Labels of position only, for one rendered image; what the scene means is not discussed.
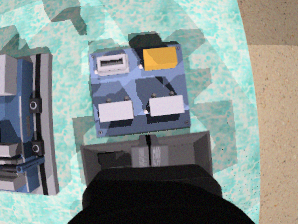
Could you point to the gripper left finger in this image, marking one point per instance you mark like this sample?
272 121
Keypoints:
140 152

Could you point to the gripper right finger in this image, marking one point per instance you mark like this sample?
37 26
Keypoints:
158 153

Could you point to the yellow block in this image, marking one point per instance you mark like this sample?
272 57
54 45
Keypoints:
159 58

